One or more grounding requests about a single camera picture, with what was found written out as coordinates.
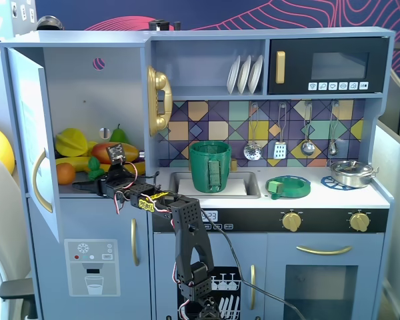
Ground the green printed cup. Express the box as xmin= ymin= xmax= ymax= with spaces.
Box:
xmin=189 ymin=140 xmax=233 ymax=194

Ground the gold cabinet door handle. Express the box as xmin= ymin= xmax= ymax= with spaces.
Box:
xmin=31 ymin=147 xmax=54 ymax=213

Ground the gold dishwasher door handle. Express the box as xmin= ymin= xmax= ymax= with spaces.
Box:
xmin=249 ymin=264 xmax=257 ymax=311

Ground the gold toy telephone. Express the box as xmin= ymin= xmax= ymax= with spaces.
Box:
xmin=146 ymin=65 xmax=173 ymax=137

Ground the grey desk divider panel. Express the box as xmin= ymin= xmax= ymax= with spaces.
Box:
xmin=375 ymin=119 xmax=400 ymax=301

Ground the blue toy play kitchen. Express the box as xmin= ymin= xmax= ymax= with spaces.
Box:
xmin=0 ymin=26 xmax=397 ymax=320

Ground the gold microwave handle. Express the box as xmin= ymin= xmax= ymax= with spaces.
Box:
xmin=275 ymin=50 xmax=287 ymax=85

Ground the green round printed dish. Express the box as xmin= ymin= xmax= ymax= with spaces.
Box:
xmin=265 ymin=175 xmax=311 ymax=201

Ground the orange toy fruit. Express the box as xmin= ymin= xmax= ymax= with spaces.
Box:
xmin=55 ymin=162 xmax=77 ymax=185

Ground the long yellow toy banana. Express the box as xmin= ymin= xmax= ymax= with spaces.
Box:
xmin=83 ymin=161 xmax=147 ymax=179

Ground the metal skimmer spoon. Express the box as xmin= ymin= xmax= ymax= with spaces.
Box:
xmin=243 ymin=102 xmax=263 ymax=161

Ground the dark round shiny object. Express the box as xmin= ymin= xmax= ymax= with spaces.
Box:
xmin=36 ymin=15 xmax=65 ymax=31

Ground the blue round trivet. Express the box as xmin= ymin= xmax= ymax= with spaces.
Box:
xmin=321 ymin=175 xmax=364 ymax=191

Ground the blue cabinet door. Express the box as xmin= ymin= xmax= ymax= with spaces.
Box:
xmin=7 ymin=46 xmax=61 ymax=243

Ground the short yellow toy banana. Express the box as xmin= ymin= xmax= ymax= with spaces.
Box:
xmin=55 ymin=155 xmax=91 ymax=173

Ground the small square wrist camera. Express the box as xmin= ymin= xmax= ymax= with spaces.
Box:
xmin=105 ymin=142 xmax=126 ymax=166

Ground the metal slotted spatula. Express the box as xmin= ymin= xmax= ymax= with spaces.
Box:
xmin=273 ymin=102 xmax=287 ymax=160

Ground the black toy microwave door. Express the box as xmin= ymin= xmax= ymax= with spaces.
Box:
xmin=267 ymin=37 xmax=390 ymax=96

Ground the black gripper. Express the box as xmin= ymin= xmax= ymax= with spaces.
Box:
xmin=71 ymin=163 xmax=136 ymax=198

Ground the white toy plate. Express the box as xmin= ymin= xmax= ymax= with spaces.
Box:
xmin=247 ymin=54 xmax=264 ymax=94
xmin=237 ymin=55 xmax=253 ymax=95
xmin=227 ymin=55 xmax=241 ymax=95

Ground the gold stove knob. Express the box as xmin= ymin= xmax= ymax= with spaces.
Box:
xmin=281 ymin=210 xmax=303 ymax=232
xmin=349 ymin=210 xmax=371 ymax=232

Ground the metal ladle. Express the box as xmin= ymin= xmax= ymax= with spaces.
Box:
xmin=301 ymin=101 xmax=316 ymax=156

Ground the beige office chair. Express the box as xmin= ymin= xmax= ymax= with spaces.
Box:
xmin=0 ymin=155 xmax=37 ymax=320

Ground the grey toy sink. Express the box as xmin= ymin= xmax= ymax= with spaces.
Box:
xmin=168 ymin=171 xmax=261 ymax=200

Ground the gold oven handle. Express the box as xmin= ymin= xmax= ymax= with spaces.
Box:
xmin=295 ymin=245 xmax=353 ymax=256

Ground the green toy pear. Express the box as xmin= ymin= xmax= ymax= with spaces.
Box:
xmin=109 ymin=123 xmax=129 ymax=144

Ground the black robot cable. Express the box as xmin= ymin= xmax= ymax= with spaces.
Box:
xmin=199 ymin=208 xmax=309 ymax=320

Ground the gold fridge door handle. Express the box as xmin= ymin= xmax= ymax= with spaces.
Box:
xmin=130 ymin=218 xmax=140 ymax=267

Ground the yellow toy starfruit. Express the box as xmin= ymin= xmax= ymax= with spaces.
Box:
xmin=55 ymin=128 xmax=89 ymax=157

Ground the metal small spoon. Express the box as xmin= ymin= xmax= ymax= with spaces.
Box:
xmin=328 ymin=101 xmax=340 ymax=156

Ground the red yellow toy mango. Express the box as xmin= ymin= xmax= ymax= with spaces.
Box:
xmin=91 ymin=142 xmax=141 ymax=165

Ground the steel toy pot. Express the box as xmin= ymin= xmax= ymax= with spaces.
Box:
xmin=326 ymin=159 xmax=379 ymax=189

